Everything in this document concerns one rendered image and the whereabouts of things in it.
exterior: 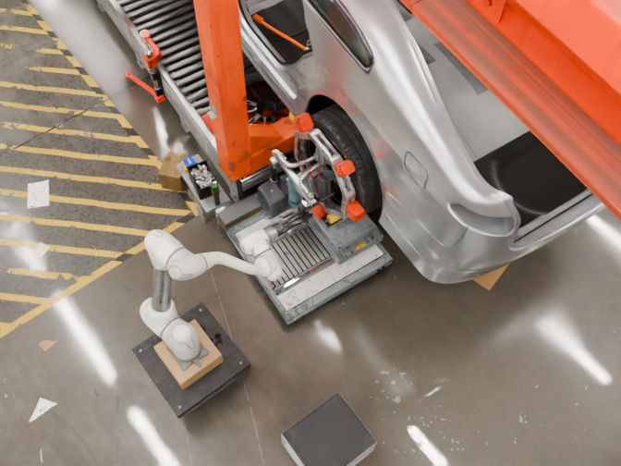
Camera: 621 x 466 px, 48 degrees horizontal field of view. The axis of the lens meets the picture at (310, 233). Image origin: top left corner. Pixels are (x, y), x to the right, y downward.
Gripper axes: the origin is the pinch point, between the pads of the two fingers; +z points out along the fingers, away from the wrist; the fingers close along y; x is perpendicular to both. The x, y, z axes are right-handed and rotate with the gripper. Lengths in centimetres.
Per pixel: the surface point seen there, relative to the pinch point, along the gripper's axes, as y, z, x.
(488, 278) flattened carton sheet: 67, 105, -82
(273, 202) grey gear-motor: -40, 3, -43
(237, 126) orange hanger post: -60, -8, 20
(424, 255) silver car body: 61, 36, 12
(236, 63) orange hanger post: -60, -5, 69
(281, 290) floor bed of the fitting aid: 2, -18, -76
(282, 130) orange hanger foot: -68, 26, -15
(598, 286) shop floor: 111, 165, -83
